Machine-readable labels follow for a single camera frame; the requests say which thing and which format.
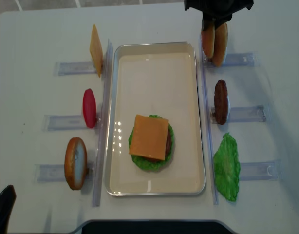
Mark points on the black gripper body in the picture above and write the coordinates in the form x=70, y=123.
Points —
x=218, y=11

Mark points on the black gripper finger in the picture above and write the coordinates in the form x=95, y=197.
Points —
x=208, y=24

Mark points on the sesame top bun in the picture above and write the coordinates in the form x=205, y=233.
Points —
x=208, y=38

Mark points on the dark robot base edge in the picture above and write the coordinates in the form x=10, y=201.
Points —
x=154, y=227

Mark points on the standing meat patty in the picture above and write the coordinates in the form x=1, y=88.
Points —
x=221, y=102

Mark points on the standing cheese slice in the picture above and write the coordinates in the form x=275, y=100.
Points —
x=96, y=51

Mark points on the cheese slice on burger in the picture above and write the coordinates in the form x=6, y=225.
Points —
x=149, y=137

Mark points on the meat patty in burger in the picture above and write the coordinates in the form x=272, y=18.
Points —
x=168, y=147

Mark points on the red tomato slice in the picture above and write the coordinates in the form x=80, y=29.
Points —
x=89, y=108

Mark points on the standing green lettuce leaf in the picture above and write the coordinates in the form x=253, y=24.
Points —
x=227, y=168

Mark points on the clear cheese holder strip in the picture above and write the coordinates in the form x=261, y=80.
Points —
x=74, y=68

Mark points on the lettuce leaf in burger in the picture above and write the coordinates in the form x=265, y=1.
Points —
x=143, y=164

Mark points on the clear lettuce holder strip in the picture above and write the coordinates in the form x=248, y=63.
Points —
x=255, y=171

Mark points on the clear tomato holder strip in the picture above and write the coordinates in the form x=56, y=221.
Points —
x=63, y=123

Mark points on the standing bun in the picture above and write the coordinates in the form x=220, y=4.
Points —
x=220, y=45
x=75, y=164

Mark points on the cream rectangular tray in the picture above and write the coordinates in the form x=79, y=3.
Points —
x=160, y=80

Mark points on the clear patty holder strip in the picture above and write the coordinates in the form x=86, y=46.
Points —
x=247, y=114

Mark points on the standing bun left front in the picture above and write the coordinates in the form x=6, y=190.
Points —
x=75, y=164

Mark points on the clear left bun holder strip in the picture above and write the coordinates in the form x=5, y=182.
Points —
x=45, y=173

